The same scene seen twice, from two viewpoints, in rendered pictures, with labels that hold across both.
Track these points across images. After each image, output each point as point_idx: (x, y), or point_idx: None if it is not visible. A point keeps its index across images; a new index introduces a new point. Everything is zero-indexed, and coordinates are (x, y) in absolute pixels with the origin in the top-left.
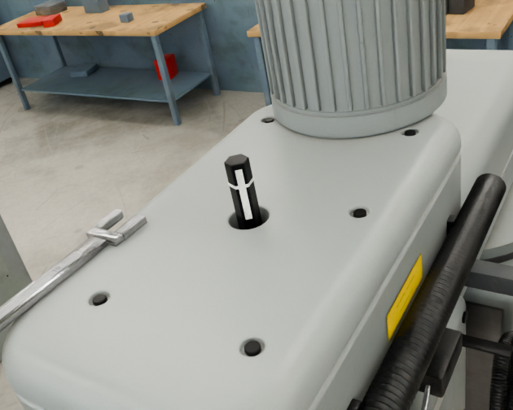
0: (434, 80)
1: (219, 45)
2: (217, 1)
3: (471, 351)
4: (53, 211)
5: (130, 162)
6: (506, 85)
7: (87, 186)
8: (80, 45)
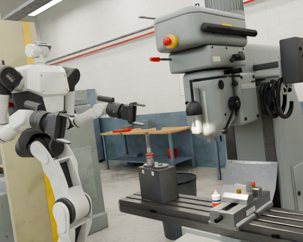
0: (239, 8)
1: (197, 145)
2: None
3: None
4: (114, 197)
5: None
6: (273, 45)
7: (130, 191)
8: (135, 146)
